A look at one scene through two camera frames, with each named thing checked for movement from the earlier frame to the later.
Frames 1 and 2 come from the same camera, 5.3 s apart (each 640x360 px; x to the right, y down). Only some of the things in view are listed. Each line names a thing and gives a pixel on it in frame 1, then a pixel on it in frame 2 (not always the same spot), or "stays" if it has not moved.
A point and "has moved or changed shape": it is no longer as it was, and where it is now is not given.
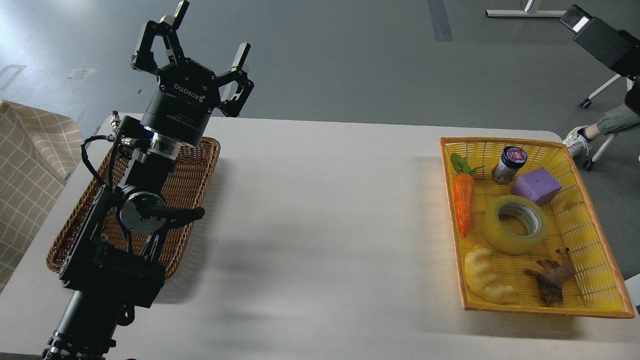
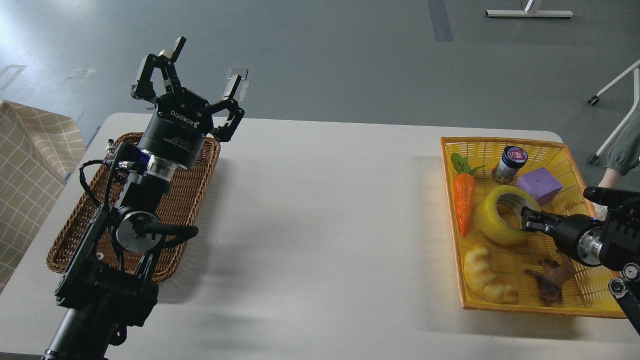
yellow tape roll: [501, 239] has moved or changed shape
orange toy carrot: [463, 188] stays
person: [623, 119] → [624, 159]
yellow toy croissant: [482, 280] stays
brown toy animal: [551, 280] stays
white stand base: [525, 13] stays
